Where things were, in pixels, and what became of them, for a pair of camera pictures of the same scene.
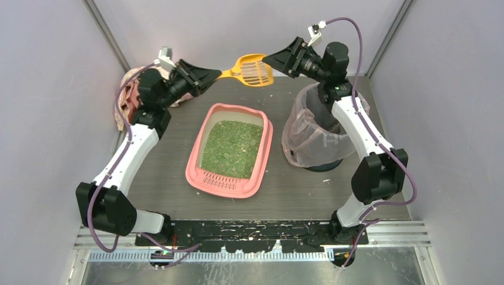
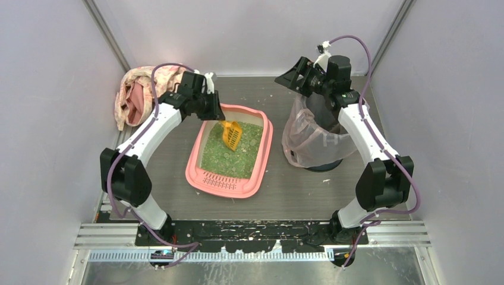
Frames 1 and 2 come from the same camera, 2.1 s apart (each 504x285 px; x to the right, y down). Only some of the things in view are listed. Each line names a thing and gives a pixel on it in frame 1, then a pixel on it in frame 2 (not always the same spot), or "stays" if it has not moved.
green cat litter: x=232 y=148 stays
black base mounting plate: x=259 y=236 stays
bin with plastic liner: x=313 y=135 stays
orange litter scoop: x=251 y=70 -> x=232 y=131
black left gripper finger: x=202 y=79 -> x=206 y=113
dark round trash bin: x=325 y=167 stays
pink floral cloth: x=128 y=98 stays
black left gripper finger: x=201 y=77 -> x=217 y=112
